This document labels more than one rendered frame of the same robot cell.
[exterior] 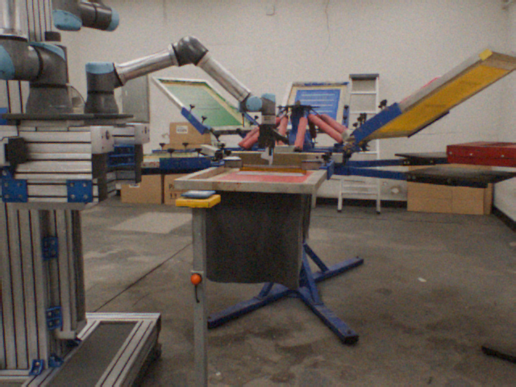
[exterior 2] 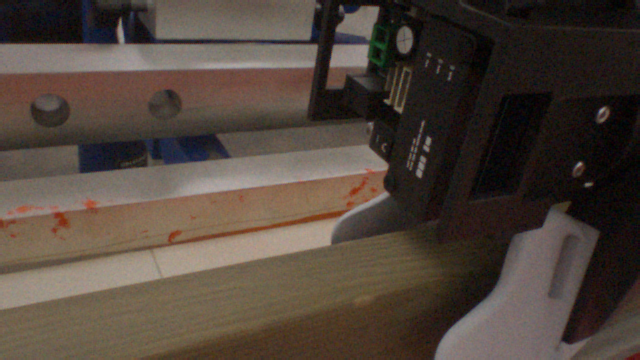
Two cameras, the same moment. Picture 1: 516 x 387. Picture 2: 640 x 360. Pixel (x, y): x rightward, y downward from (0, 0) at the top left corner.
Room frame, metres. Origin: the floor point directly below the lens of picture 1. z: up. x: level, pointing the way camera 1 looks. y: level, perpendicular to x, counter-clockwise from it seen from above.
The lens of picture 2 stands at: (2.39, 0.11, 1.16)
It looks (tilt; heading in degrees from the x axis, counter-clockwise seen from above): 29 degrees down; 313
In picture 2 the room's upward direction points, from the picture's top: 10 degrees clockwise
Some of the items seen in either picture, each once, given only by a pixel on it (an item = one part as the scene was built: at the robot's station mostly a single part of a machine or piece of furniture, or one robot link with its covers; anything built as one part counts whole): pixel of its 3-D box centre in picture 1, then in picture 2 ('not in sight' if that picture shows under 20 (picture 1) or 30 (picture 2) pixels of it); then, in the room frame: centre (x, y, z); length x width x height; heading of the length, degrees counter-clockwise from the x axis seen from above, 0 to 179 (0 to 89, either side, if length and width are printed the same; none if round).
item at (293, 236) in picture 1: (248, 237); not in sight; (1.98, 0.05, 0.74); 0.45 x 0.03 x 0.43; 77
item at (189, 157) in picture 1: (164, 146); not in sight; (3.03, 0.61, 1.05); 1.08 x 0.61 x 0.23; 107
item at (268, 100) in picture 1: (268, 104); not in sight; (2.47, -0.04, 1.31); 0.09 x 0.08 x 0.11; 100
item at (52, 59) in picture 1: (44, 64); not in sight; (1.70, 0.74, 1.42); 0.13 x 0.12 x 0.14; 152
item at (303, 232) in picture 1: (304, 226); not in sight; (2.16, -0.21, 0.74); 0.46 x 0.04 x 0.42; 167
